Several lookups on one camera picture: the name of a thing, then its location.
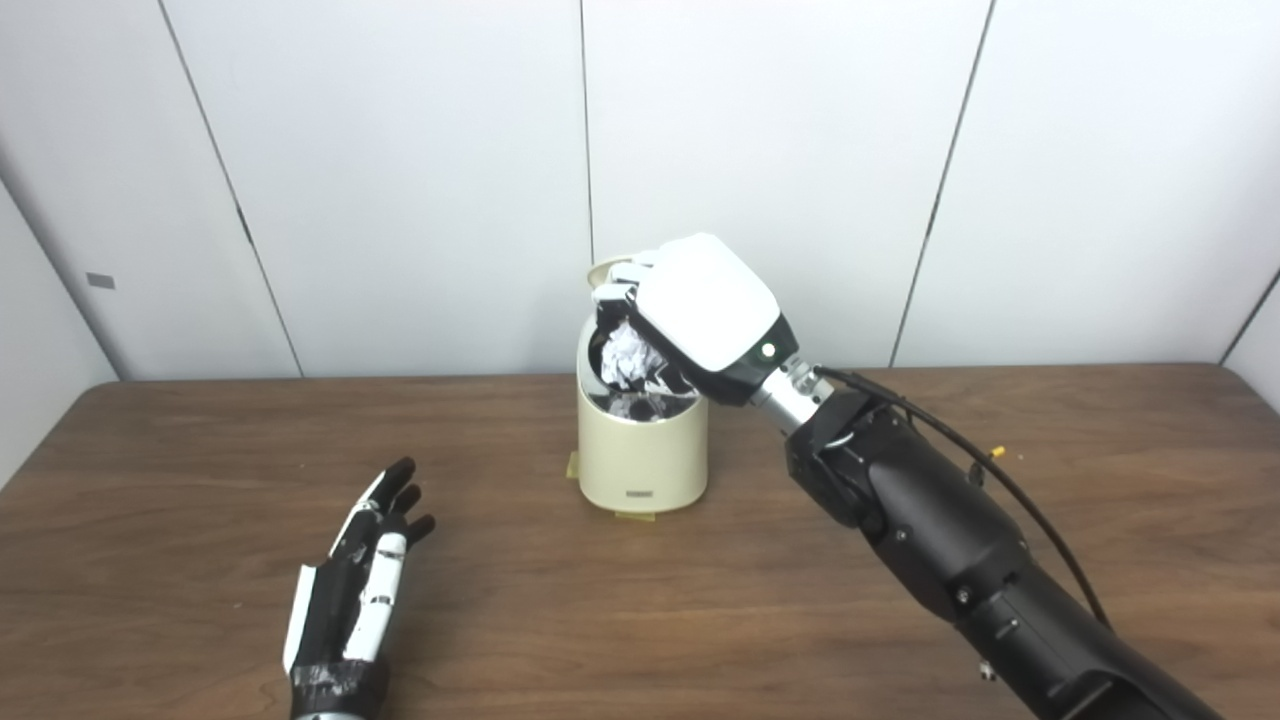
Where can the cream-colored trash bin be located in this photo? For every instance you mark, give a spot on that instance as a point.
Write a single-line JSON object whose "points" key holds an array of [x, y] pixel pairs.
{"points": [[640, 460]]}

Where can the white and black right hand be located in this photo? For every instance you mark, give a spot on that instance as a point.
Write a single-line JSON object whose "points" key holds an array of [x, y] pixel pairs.
{"points": [[710, 300]]}

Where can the grey wall label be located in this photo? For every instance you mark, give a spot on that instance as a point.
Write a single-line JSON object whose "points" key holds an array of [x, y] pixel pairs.
{"points": [[100, 280]]}

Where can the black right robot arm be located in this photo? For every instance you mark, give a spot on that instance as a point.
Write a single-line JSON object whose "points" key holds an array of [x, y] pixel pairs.
{"points": [[950, 540]]}

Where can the white and black left hand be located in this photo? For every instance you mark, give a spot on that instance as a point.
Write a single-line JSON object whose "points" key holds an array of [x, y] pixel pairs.
{"points": [[340, 620]]}

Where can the white paper ball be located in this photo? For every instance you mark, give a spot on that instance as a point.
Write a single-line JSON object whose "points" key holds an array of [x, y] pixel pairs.
{"points": [[630, 358]]}

